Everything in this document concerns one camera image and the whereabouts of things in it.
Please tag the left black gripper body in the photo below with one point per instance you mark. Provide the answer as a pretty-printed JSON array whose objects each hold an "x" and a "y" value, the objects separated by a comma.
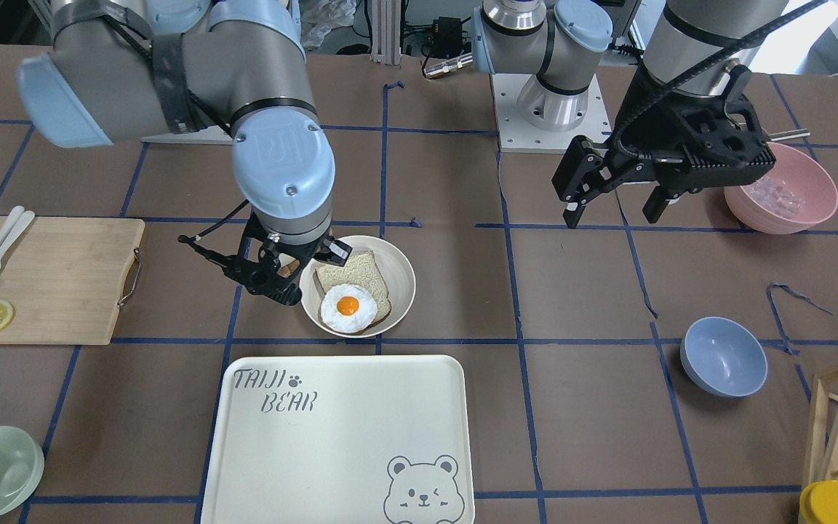
[{"x": 649, "y": 131}]

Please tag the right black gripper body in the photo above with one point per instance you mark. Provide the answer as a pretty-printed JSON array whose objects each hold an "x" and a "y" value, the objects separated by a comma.
[{"x": 308, "y": 251}]

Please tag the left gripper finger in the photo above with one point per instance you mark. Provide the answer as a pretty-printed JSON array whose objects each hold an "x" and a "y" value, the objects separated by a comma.
[
  {"x": 659, "y": 199},
  {"x": 575, "y": 206}
]

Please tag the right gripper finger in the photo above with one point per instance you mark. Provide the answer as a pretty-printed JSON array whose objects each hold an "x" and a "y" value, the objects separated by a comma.
[{"x": 333, "y": 252}]

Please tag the bread slice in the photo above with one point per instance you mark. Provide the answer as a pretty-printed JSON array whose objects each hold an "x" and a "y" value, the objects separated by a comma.
[
  {"x": 289, "y": 267},
  {"x": 361, "y": 269}
]

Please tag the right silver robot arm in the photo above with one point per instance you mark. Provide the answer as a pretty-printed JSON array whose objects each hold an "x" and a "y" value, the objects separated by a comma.
[{"x": 124, "y": 70}]

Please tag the bread slice on plate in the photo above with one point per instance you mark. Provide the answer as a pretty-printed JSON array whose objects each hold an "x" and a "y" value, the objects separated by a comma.
[{"x": 361, "y": 269}]

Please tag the cream round plate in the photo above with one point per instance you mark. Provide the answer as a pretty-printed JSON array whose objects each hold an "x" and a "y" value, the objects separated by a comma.
[{"x": 395, "y": 268}]

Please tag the fried egg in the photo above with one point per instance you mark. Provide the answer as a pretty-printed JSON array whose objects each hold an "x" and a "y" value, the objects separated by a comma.
[{"x": 348, "y": 309}]

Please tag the metal scoop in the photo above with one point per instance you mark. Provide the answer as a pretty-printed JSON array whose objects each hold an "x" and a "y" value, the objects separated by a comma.
[{"x": 796, "y": 134}]

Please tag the pink bowl with ice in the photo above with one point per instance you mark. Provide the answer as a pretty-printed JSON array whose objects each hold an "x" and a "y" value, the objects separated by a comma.
[{"x": 795, "y": 195}]

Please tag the blue bowl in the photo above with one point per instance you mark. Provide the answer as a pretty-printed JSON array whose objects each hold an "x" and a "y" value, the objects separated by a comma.
[{"x": 723, "y": 358}]

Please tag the cream bear tray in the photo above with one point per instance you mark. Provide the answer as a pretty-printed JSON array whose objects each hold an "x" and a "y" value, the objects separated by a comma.
[{"x": 341, "y": 439}]

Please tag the wooden cutting board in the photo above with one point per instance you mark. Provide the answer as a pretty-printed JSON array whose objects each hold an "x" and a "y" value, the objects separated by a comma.
[{"x": 65, "y": 278}]

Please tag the yellow mug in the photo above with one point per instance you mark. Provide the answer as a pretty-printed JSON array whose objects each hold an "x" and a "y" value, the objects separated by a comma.
[{"x": 818, "y": 502}]

